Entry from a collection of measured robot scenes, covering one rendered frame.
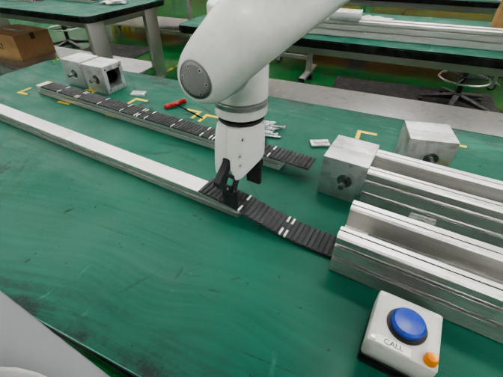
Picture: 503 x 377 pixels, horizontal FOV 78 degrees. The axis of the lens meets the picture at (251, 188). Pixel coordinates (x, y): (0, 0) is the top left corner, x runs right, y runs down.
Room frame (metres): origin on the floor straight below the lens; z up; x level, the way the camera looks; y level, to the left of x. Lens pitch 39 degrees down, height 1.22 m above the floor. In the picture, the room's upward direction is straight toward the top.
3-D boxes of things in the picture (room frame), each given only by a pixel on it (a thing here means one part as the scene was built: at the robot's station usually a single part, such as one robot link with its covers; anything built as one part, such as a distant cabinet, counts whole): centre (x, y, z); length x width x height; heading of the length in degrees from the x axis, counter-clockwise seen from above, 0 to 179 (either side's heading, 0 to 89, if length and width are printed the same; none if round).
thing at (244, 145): (0.46, 0.02, 0.95); 0.10 x 0.07 x 0.11; 150
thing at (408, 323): (0.19, -0.19, 0.84); 0.04 x 0.04 x 0.02
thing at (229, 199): (0.42, 0.04, 0.87); 0.03 x 0.03 x 0.07; 60
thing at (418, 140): (0.62, -0.41, 0.83); 0.11 x 0.10 x 0.10; 167
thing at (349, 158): (0.54, -0.20, 0.83); 0.12 x 0.09 x 0.10; 150
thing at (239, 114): (0.47, 0.02, 1.01); 0.09 x 0.08 x 0.03; 150
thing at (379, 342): (0.20, -0.20, 0.81); 0.10 x 0.08 x 0.06; 150
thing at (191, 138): (0.87, 0.34, 0.79); 0.96 x 0.04 x 0.03; 60
